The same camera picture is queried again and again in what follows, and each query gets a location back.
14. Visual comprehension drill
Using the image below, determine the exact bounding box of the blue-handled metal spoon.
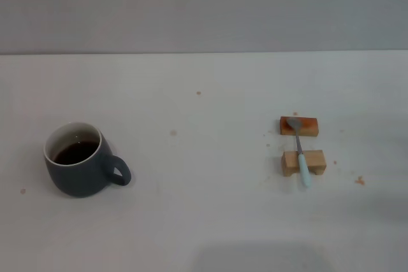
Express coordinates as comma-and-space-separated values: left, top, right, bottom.
286, 117, 312, 189

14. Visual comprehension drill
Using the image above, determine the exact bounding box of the dark grey ceramic coffee cup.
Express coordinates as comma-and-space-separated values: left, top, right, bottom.
43, 121, 132, 199

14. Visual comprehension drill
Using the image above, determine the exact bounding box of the orange-stained wooden block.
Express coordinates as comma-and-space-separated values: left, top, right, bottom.
279, 116, 319, 138

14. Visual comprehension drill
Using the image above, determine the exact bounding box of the light wooden arch block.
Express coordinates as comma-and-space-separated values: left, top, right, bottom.
281, 149, 327, 177

